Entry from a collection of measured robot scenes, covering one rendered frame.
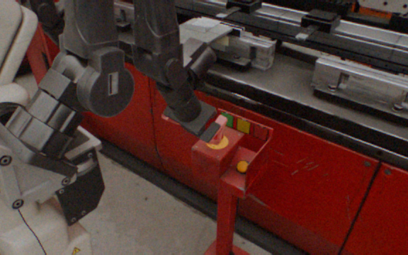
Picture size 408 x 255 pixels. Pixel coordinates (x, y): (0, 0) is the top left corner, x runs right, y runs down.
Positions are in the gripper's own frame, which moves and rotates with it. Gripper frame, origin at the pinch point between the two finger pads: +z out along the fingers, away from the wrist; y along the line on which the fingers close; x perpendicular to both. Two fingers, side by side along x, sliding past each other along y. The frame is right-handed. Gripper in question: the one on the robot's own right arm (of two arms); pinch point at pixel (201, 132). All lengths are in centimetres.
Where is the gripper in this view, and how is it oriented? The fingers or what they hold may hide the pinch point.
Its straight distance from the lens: 78.9
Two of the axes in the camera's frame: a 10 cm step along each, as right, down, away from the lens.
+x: -6.0, 7.7, -2.5
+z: 3.0, 5.0, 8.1
